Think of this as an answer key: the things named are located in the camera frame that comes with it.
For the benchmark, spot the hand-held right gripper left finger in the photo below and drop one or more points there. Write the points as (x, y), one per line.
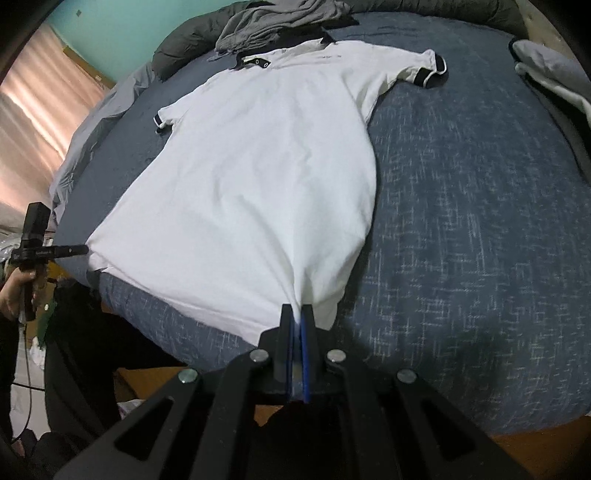
(290, 355)

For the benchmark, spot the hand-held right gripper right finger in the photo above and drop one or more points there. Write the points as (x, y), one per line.
(305, 364)

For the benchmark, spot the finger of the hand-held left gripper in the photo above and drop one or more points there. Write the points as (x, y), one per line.
(71, 250)

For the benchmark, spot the white polo shirt black trim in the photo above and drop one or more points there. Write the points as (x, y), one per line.
(258, 184)

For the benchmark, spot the person's left hand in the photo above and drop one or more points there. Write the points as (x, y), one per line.
(11, 295)

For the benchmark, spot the person's black pants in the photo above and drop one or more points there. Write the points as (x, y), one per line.
(83, 346)

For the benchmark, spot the light grey blanket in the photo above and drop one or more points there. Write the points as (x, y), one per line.
(92, 134)

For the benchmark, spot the pink curtain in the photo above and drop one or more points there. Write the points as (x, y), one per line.
(37, 115)

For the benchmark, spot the rolled dark grey duvet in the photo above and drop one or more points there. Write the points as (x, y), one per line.
(184, 50)

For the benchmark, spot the crumpled grey garment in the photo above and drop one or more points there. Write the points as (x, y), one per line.
(277, 23)

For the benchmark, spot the cream tufted headboard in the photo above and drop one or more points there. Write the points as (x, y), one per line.
(540, 23)

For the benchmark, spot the wooden window frame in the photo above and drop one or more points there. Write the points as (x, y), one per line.
(87, 64)

